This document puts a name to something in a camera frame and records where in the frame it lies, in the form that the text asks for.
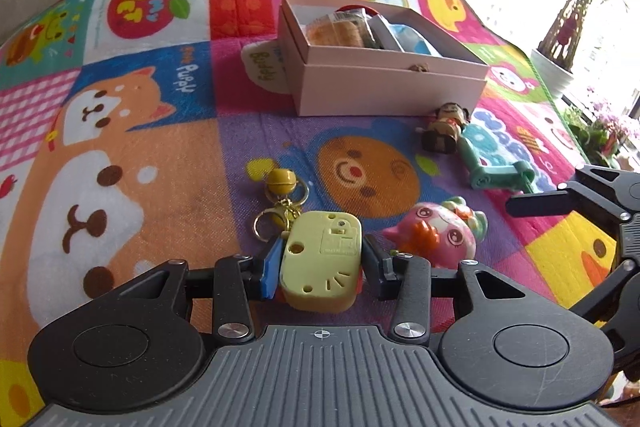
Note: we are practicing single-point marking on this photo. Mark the blue and white packet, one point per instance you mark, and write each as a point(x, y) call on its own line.
point(405, 38)

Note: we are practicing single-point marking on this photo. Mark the wooden doll figure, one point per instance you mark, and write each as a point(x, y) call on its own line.
point(442, 129)

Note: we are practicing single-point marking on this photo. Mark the green toy scooter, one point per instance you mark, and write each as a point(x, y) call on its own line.
point(487, 162)

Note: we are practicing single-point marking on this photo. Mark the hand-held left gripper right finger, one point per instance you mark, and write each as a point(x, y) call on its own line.
point(374, 264)

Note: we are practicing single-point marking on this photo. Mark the brown ribbon knot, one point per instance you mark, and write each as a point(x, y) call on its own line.
point(419, 68)

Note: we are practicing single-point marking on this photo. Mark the pink cardboard box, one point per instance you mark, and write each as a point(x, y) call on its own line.
point(380, 89)

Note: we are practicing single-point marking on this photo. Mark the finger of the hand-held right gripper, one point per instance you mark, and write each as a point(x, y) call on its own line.
point(540, 203)
point(605, 287)

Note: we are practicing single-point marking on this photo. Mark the pink flowering plants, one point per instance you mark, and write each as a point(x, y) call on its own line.
point(605, 127)

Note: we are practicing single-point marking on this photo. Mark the white plant pot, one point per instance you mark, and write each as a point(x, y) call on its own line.
point(550, 74)

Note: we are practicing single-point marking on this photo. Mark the colourful cartoon play mat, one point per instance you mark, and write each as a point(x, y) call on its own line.
point(150, 132)

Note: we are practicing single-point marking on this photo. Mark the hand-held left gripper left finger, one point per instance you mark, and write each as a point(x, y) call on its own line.
point(270, 267)

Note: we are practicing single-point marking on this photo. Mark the pink owl toy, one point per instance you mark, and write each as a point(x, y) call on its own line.
point(440, 234)

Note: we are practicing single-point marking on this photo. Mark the bread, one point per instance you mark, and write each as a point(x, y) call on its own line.
point(335, 32)

